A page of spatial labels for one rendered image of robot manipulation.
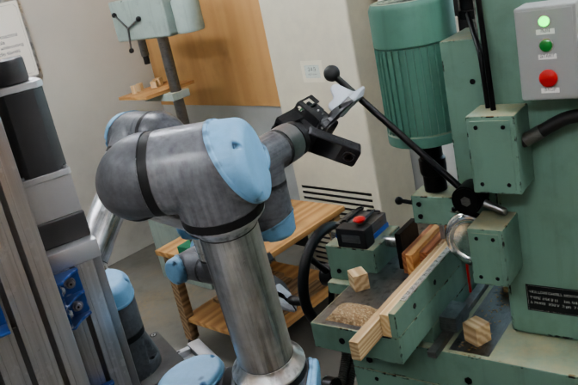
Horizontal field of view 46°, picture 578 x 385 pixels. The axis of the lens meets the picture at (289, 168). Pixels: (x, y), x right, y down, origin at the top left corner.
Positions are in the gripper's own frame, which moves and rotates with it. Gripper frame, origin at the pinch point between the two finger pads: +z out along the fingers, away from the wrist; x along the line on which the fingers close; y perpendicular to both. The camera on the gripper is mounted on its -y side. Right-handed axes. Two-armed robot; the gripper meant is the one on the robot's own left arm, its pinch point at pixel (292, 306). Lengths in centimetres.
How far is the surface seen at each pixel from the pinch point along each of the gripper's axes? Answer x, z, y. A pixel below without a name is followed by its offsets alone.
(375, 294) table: 7.0, 22.3, -27.0
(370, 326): 24, 30, -35
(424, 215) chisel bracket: -9.2, 20.5, -40.6
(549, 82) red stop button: 4, 36, -86
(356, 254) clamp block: -0.9, 11.6, -26.5
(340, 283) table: 0.7, 10.8, -17.5
